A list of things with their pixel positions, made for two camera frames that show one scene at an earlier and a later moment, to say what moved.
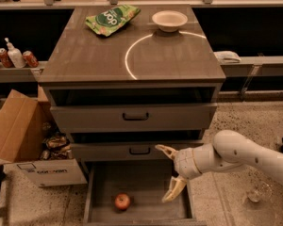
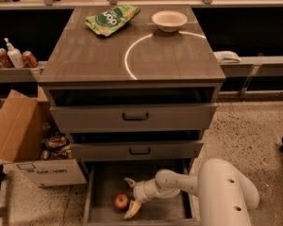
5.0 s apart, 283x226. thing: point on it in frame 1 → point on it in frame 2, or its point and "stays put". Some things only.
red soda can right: x=30 y=59 stays put
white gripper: x=185 y=163 → x=139 y=192
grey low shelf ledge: x=18 y=74 stays put
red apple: x=122 y=201 stays put
